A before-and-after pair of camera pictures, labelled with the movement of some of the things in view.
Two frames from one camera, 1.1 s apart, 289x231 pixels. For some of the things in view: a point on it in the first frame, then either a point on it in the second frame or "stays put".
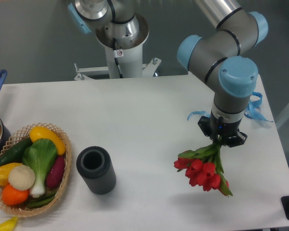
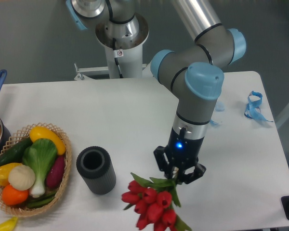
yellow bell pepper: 1,172 stays put
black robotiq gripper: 216,128 -> 179,160
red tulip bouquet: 203,167 -> 153,201
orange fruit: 13,197 stays put
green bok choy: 40,155 stays put
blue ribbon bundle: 252,111 stays put
